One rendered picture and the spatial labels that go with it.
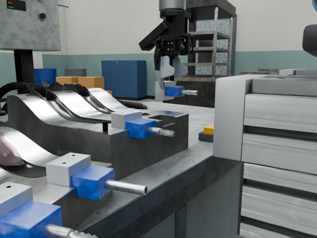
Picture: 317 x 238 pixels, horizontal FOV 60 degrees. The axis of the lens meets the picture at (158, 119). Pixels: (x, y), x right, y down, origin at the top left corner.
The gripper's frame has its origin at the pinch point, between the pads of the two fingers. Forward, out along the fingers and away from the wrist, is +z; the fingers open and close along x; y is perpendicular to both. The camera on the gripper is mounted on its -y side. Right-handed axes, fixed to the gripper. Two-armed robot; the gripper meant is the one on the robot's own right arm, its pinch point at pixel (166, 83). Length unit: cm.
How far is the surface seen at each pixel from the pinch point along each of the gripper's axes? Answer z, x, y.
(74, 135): 7.6, -36.1, 4.3
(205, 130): 12.1, -0.6, 14.1
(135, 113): 3.5, -28.6, 13.5
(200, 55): -24, 455, -241
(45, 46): -14, 5, -73
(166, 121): 7.4, -15.8, 11.6
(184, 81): 23, 328, -201
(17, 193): 7, -56, 22
